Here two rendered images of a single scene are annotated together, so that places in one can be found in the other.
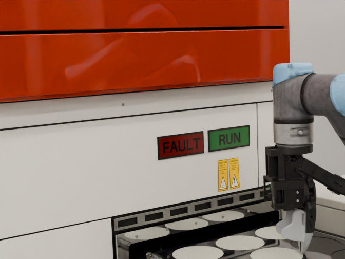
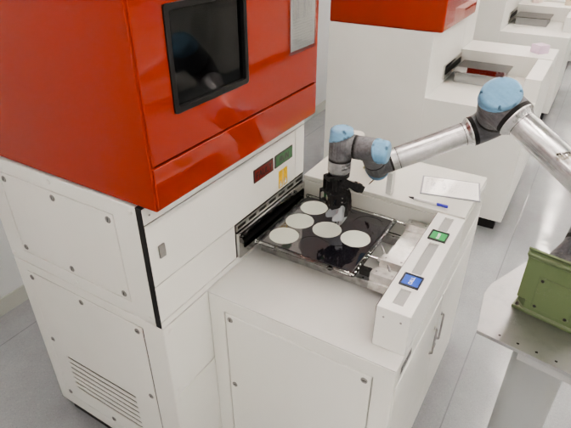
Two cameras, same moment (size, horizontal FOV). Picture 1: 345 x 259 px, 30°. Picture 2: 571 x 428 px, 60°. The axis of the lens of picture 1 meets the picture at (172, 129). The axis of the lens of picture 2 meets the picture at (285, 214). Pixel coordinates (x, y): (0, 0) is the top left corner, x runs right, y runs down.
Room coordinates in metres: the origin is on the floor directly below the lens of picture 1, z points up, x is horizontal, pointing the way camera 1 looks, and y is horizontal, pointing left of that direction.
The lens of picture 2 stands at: (-0.05, 0.55, 1.85)
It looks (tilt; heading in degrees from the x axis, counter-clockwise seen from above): 31 degrees down; 335
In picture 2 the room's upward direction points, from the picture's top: straight up
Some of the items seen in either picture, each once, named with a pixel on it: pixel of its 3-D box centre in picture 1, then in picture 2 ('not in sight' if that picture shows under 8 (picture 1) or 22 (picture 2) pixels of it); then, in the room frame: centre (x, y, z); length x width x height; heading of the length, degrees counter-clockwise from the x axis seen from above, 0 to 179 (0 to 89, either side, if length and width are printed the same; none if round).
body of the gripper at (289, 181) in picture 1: (290, 176); (336, 188); (1.20, -0.22, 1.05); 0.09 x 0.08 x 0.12; 98
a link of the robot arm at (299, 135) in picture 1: (293, 134); (340, 166); (1.20, -0.23, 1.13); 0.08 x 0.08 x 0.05
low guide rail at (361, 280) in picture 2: not in sight; (325, 267); (1.08, -0.12, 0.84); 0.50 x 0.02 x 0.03; 34
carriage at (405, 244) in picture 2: not in sight; (400, 258); (0.99, -0.35, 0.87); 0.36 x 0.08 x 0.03; 124
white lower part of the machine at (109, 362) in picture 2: not in sight; (180, 311); (1.56, 0.28, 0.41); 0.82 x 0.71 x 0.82; 124
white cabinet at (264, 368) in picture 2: not in sight; (353, 330); (1.16, -0.31, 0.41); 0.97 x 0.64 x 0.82; 124
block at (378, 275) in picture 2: not in sight; (383, 277); (0.90, -0.22, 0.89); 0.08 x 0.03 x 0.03; 34
